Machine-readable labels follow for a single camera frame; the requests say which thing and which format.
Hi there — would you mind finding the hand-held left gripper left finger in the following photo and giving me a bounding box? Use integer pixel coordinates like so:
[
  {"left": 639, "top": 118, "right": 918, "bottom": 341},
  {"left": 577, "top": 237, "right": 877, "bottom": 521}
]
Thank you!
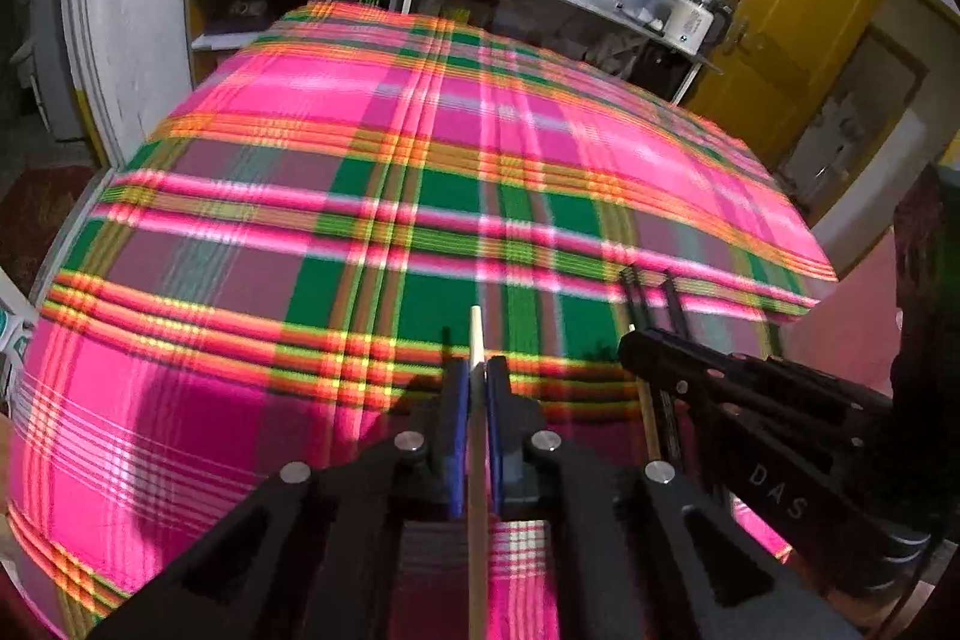
[{"left": 90, "top": 357, "right": 471, "bottom": 640}]

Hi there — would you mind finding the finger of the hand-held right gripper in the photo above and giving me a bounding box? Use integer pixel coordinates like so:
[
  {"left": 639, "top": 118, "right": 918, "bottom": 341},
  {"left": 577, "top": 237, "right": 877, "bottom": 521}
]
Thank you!
[{"left": 618, "top": 326, "right": 760, "bottom": 402}]

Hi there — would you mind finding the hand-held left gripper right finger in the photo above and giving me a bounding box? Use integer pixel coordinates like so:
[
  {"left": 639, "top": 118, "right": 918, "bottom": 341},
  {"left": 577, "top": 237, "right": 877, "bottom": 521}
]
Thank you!
[{"left": 485, "top": 359, "right": 863, "bottom": 640}]

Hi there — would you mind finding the black chopstick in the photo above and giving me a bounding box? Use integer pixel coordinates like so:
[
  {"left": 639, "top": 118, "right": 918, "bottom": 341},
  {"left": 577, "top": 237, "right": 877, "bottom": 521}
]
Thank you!
[
  {"left": 658, "top": 270, "right": 688, "bottom": 462},
  {"left": 620, "top": 267, "right": 662, "bottom": 465}
]

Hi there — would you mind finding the wooden chopstick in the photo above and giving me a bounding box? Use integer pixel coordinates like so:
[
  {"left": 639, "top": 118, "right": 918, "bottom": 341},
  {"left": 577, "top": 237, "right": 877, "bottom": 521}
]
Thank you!
[{"left": 466, "top": 305, "right": 490, "bottom": 640}]

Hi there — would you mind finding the pink green plaid cloth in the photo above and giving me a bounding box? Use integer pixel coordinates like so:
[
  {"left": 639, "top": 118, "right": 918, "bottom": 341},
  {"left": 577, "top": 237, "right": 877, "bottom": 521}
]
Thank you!
[{"left": 7, "top": 0, "right": 838, "bottom": 640}]

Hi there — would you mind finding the white electric kettle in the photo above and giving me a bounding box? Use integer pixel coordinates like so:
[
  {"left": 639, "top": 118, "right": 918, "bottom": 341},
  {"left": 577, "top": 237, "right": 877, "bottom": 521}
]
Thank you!
[{"left": 666, "top": 0, "right": 732, "bottom": 50}]

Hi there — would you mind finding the dark red rug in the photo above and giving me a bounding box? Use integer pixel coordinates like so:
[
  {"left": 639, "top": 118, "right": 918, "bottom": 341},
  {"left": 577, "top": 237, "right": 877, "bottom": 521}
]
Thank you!
[{"left": 0, "top": 164, "right": 100, "bottom": 290}]

